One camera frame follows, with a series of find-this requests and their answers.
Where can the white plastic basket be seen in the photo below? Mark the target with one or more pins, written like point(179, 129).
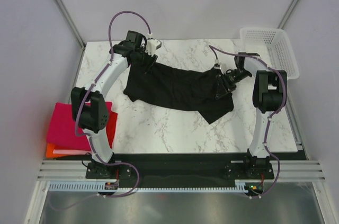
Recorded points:
point(274, 47)

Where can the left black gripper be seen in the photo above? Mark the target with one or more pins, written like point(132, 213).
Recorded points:
point(151, 60)

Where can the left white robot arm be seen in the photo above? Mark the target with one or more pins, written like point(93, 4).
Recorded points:
point(89, 109)

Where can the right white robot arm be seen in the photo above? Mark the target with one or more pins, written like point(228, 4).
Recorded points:
point(269, 98)

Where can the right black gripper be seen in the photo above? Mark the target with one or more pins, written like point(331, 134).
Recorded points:
point(224, 87)

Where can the folded red t shirt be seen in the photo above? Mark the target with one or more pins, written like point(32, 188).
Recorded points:
point(111, 128)

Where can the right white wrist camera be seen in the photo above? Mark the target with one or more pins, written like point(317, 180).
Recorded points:
point(217, 65)

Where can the folded light pink t shirt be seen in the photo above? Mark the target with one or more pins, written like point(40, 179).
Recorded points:
point(70, 152)

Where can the black t shirt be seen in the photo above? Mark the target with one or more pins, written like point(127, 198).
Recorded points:
point(178, 89)

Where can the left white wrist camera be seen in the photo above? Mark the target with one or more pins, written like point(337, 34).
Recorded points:
point(152, 45)

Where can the white slotted cable duct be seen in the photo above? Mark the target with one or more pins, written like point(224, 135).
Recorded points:
point(95, 186)

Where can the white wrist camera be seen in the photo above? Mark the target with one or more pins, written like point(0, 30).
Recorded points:
point(152, 45)
point(217, 65)

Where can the aluminium frame rail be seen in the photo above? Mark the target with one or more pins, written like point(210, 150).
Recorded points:
point(290, 171)

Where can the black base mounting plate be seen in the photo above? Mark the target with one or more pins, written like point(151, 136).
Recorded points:
point(180, 168)

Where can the folded orange t shirt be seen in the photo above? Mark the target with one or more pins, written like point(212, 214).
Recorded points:
point(51, 147)

